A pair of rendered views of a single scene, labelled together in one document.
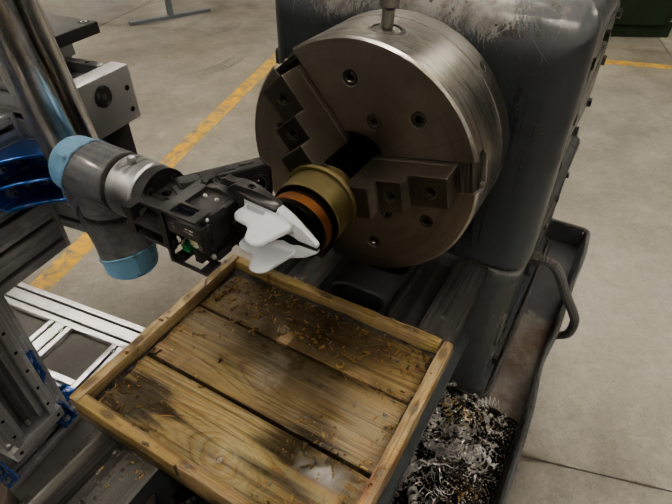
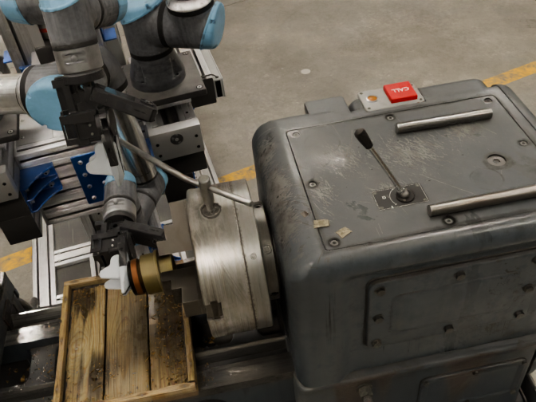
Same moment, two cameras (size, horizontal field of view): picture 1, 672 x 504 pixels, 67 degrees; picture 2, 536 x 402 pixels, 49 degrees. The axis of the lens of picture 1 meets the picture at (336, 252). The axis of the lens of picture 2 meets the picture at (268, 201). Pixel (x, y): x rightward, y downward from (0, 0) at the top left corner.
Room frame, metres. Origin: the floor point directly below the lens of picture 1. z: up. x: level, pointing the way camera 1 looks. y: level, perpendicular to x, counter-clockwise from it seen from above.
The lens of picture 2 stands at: (0.20, -0.79, 2.02)
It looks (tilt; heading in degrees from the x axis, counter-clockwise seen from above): 44 degrees down; 54
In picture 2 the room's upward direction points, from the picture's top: 7 degrees counter-clockwise
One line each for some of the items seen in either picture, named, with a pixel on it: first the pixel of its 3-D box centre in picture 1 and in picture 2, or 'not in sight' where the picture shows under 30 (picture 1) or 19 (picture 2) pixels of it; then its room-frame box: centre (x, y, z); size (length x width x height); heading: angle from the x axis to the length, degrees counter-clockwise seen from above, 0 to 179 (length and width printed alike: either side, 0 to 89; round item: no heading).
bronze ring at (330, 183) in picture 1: (313, 208); (153, 273); (0.47, 0.03, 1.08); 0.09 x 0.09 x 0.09; 62
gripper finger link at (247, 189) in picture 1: (246, 202); (123, 253); (0.44, 0.09, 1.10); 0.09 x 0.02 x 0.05; 59
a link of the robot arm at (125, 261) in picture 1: (119, 230); (133, 218); (0.56, 0.30, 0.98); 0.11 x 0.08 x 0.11; 37
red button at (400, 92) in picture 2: not in sight; (400, 93); (1.10, -0.08, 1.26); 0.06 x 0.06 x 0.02; 60
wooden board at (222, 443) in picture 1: (271, 378); (126, 334); (0.38, 0.08, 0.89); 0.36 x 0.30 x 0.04; 60
